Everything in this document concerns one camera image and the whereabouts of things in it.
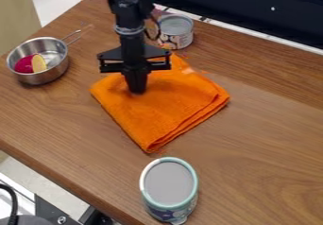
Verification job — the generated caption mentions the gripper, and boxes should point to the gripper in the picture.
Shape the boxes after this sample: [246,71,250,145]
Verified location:
[95,29,174,95]

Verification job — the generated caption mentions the orange cloth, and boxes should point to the orange cloth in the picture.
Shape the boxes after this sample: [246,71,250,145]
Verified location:
[88,52,232,154]

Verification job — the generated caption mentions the white can with brown print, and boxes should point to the white can with brown print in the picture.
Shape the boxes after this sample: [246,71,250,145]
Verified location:
[144,9,196,51]

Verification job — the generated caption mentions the silver pot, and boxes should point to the silver pot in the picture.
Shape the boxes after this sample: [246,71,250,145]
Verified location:
[5,29,84,86]

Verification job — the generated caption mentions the pink and yellow toy fruit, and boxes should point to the pink and yellow toy fruit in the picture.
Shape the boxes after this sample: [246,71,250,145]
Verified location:
[13,54,50,75]

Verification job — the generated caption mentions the white can with teal rim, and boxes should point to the white can with teal rim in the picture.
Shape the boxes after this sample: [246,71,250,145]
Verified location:
[138,156,201,225]

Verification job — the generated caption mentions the black metal rail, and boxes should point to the black metal rail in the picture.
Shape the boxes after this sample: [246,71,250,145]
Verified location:
[145,0,323,50]

